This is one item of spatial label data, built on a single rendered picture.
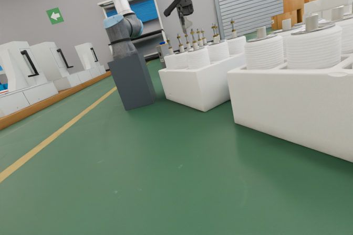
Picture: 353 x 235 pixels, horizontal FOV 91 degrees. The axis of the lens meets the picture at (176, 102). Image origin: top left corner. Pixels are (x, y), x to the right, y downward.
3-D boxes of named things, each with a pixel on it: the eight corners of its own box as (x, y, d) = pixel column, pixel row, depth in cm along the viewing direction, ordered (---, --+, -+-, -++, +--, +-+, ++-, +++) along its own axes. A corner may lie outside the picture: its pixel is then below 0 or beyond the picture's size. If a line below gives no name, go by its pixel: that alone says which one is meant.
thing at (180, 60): (197, 82, 96) (189, 49, 90) (201, 86, 87) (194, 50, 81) (180, 87, 96) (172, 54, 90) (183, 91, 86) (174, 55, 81)
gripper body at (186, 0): (194, 12, 91) (189, -14, 87) (178, 17, 91) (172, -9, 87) (192, 14, 98) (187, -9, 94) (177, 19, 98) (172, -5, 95)
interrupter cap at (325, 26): (324, 32, 33) (324, 28, 32) (283, 38, 39) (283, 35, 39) (342, 24, 36) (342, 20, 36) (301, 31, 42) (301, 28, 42)
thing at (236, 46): (245, 70, 94) (240, 35, 89) (253, 72, 85) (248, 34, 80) (227, 74, 95) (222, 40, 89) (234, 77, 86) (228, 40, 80)
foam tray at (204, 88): (205, 112, 73) (195, 71, 68) (166, 98, 107) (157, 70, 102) (264, 82, 89) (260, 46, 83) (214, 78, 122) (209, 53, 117)
